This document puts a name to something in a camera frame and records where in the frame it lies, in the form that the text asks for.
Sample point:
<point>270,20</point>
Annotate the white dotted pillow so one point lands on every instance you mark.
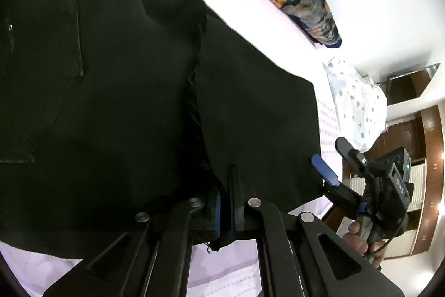
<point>358,102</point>

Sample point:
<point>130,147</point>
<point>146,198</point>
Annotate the grey framed mirror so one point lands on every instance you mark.
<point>406,88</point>

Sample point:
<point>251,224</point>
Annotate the brown wooden cabinet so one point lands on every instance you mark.
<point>399,133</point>

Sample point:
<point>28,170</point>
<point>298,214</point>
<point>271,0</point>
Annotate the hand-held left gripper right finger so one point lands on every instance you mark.
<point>233,199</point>

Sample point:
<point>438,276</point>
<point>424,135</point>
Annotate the pink patterned bedsheet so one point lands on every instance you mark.
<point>260,32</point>

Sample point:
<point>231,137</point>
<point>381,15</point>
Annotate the person's right hand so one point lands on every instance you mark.
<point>356,241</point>

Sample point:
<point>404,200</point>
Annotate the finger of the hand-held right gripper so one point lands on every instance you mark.
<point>354,157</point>
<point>325,171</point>

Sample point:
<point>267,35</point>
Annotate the black pants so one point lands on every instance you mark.
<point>121,109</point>

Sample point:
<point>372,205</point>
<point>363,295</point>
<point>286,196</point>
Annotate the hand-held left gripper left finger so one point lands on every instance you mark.
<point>218,217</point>

